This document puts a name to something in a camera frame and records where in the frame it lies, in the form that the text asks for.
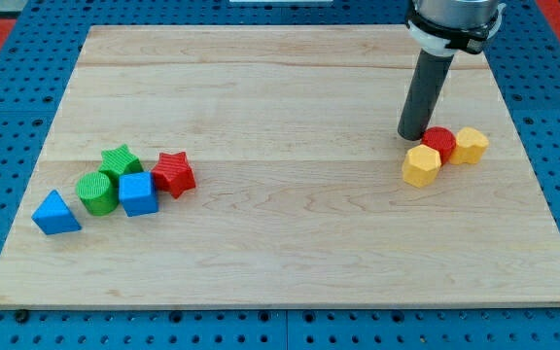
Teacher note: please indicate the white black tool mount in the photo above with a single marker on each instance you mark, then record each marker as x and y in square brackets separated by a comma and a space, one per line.
[443, 28]

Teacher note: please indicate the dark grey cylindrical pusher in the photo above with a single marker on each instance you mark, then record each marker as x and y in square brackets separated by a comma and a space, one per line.
[423, 93]

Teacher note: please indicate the yellow heart block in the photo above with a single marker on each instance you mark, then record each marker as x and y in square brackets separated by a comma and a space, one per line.
[471, 144]

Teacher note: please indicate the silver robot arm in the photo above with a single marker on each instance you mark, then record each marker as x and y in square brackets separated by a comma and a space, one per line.
[442, 28]

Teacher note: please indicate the yellow pentagon block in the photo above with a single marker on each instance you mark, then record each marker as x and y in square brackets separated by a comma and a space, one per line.
[421, 166]

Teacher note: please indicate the red cylinder block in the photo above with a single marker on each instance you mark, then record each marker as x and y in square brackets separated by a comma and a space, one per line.
[440, 139]

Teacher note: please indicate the wooden board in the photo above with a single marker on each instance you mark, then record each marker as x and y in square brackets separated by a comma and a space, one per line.
[291, 134]

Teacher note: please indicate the red star block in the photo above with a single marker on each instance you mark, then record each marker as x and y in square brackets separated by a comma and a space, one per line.
[173, 174]

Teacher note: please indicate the blue cube block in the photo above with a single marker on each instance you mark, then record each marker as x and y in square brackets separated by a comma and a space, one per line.
[138, 194]

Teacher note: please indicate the green star block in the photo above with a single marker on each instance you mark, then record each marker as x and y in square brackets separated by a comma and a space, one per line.
[118, 162]

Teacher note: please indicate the green cylinder block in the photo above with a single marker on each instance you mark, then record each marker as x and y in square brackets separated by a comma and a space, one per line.
[97, 193]

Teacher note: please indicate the blue triangle block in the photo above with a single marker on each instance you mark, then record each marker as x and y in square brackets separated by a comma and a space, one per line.
[53, 216]

